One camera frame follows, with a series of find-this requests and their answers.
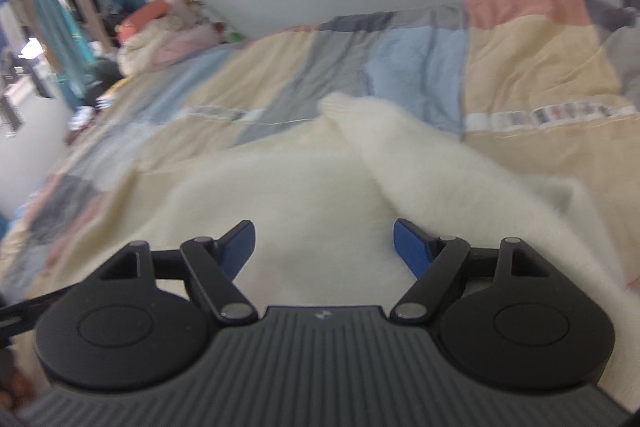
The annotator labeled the white fleece striped sweater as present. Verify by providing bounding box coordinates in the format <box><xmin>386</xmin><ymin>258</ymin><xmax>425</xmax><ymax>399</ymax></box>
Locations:
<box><xmin>8</xmin><ymin>91</ymin><xmax>637</xmax><ymax>408</ymax></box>

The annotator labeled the hanging clothes rack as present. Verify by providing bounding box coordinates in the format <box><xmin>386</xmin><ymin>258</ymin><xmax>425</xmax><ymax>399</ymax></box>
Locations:
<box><xmin>15</xmin><ymin>0</ymin><xmax>131</xmax><ymax>109</ymax></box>

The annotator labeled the patchwork pastel bed quilt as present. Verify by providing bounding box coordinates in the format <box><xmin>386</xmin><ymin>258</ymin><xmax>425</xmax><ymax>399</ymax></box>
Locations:
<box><xmin>1</xmin><ymin>0</ymin><xmax>639</xmax><ymax>300</ymax></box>

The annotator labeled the pink and cream pillow pile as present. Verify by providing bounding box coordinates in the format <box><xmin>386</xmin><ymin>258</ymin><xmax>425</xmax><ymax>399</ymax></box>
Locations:
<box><xmin>116</xmin><ymin>0</ymin><xmax>244</xmax><ymax>77</ymax></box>

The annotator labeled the orange box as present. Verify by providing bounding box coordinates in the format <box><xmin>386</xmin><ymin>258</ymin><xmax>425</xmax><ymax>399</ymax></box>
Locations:
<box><xmin>118</xmin><ymin>0</ymin><xmax>170</xmax><ymax>43</ymax></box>

